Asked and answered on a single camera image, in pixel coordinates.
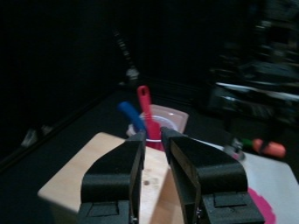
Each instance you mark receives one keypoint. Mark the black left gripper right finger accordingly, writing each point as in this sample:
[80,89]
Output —
[210,175]

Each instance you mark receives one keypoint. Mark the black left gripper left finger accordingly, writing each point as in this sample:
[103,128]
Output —
[112,175]

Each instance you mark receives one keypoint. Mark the red play dough disc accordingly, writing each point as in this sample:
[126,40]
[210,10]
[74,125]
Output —
[265,207]

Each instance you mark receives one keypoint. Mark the translucent pink square bowl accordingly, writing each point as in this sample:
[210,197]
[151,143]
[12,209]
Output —
[178,113]

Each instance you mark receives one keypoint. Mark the small silver metal tool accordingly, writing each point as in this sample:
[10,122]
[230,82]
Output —
[235,150]

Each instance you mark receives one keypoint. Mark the small green toy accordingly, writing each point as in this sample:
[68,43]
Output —
[247,143]

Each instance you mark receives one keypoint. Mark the white cutting mat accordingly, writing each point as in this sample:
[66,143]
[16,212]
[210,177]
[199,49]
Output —
[273,180]

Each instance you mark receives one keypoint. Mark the orange toy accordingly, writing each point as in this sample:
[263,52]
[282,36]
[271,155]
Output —
[278,149]

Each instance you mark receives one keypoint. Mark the red plastic cup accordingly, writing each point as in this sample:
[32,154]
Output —
[168,122]

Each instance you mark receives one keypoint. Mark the blue plastic tool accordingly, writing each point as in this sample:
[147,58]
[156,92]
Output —
[131,113]

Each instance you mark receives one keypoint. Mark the red plastic tool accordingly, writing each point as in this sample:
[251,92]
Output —
[146,108]

